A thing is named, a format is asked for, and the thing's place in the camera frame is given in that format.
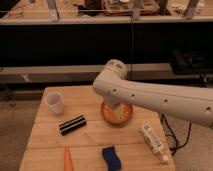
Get black white-striped eraser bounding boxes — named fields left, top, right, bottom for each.
left=59, top=115, right=87, bottom=136

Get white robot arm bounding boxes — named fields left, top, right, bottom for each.
left=93, top=59, right=213, bottom=129

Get orange bowl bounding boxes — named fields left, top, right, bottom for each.
left=101, top=103, right=133, bottom=125

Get wooden table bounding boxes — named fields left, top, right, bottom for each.
left=19, top=86, right=175, bottom=171

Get clear plastic cup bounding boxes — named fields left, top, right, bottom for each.
left=44, top=92, right=63, bottom=115

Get white glue tube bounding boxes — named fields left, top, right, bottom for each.
left=140, top=123, right=169, bottom=164

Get blue sponge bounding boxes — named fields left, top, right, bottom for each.
left=102, top=146, right=121, bottom=171

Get orange carrot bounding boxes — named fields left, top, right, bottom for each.
left=64, top=147, right=73, bottom=171

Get grey metal shelf rail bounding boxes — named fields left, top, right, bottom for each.
left=0, top=63, right=174, bottom=84

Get black cable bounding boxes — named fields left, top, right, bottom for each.
left=160, top=114, right=193, bottom=156

